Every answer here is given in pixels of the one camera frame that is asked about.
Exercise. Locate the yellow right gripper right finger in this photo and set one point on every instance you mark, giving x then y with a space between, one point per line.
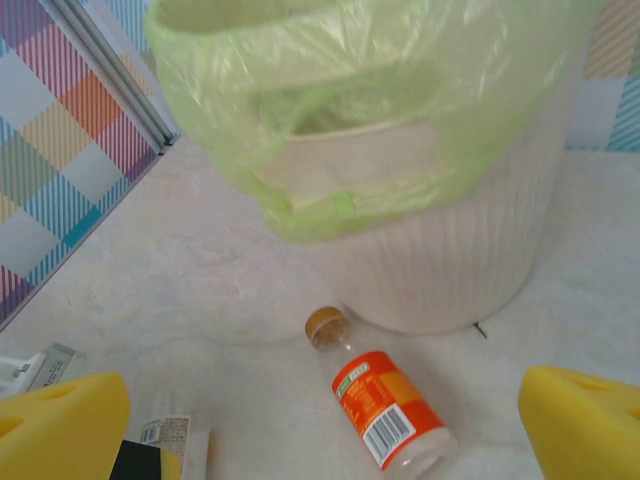
585 430

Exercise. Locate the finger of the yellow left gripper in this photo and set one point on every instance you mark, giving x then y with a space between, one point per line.
145 462

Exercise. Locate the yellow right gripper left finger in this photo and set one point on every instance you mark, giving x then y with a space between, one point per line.
55 435

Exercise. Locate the white ribbed bin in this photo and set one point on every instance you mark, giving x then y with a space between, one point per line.
425 280

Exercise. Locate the green plastic bin liner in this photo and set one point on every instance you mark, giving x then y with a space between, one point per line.
350 75

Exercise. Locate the white floral label bottle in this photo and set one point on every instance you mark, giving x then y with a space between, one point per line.
165 430

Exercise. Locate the orange label gold cap bottle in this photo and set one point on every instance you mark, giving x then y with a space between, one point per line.
385 400

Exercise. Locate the aluminium frame post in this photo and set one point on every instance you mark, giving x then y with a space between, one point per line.
115 75

